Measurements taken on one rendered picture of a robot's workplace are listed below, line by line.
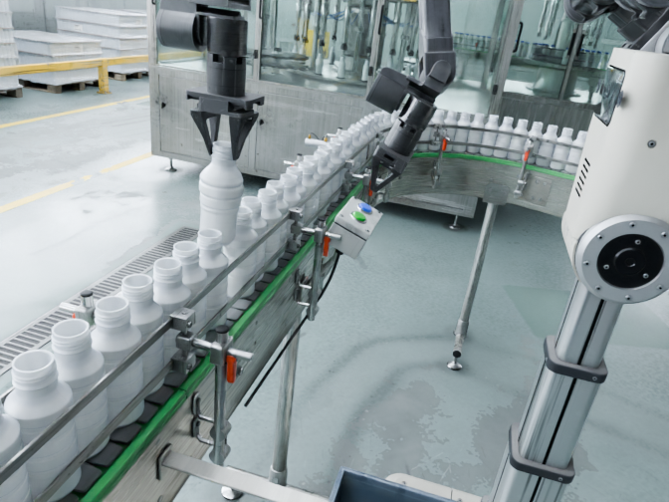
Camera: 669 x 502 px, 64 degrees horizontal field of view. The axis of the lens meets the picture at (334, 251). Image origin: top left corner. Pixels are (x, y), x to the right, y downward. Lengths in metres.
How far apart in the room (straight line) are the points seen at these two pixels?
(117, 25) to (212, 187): 8.93
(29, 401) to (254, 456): 1.54
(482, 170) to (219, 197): 1.69
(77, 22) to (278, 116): 6.25
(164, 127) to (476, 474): 3.75
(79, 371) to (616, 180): 0.79
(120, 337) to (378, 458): 1.58
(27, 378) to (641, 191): 0.85
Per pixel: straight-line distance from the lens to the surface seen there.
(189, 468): 0.79
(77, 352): 0.64
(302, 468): 2.06
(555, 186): 2.38
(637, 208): 0.96
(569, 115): 6.06
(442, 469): 2.18
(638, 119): 0.92
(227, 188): 0.86
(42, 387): 0.60
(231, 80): 0.82
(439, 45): 1.06
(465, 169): 2.39
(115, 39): 9.78
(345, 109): 4.22
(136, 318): 0.72
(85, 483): 0.70
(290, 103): 4.35
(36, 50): 8.57
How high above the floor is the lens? 1.51
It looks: 24 degrees down
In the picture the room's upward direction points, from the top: 7 degrees clockwise
